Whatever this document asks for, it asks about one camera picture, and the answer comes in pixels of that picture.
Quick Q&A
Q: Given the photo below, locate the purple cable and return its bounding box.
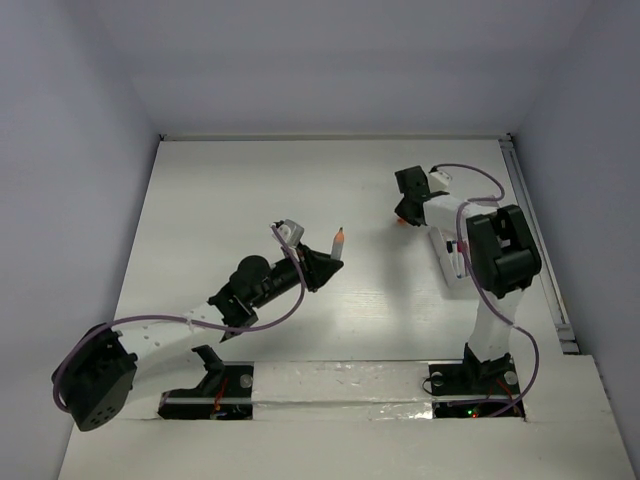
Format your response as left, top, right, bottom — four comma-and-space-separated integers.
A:
432, 162, 540, 417
52, 225, 306, 412

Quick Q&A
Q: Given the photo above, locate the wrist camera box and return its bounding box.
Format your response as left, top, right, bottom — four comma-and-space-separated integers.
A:
274, 219, 305, 248
427, 170, 452, 192

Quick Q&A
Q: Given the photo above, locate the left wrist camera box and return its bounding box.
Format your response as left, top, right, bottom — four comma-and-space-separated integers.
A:
274, 219, 305, 248

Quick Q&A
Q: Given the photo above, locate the white divided organizer box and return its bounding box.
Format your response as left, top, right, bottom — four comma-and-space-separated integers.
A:
429, 228, 471, 289

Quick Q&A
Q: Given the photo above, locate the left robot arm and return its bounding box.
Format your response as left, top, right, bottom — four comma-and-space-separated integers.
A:
51, 238, 344, 432

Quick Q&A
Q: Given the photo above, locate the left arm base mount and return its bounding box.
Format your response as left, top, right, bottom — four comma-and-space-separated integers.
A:
157, 345, 254, 421

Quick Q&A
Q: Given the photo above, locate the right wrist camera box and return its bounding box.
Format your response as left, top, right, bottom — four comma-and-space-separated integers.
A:
427, 170, 452, 192

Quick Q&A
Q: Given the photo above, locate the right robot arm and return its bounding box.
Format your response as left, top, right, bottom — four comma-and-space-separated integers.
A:
394, 163, 542, 395

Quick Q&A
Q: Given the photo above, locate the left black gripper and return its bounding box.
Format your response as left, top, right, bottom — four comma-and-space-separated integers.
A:
249, 242, 341, 309

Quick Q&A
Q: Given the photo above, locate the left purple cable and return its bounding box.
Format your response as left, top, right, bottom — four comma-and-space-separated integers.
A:
52, 225, 306, 412

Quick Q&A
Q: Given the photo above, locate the aluminium side rail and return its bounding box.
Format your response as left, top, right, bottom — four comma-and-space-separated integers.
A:
498, 134, 581, 355

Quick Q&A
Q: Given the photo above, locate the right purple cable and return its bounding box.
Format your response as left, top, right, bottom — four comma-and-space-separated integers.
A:
432, 162, 540, 417

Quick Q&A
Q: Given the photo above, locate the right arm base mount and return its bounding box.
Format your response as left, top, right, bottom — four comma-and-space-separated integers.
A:
421, 363, 526, 419

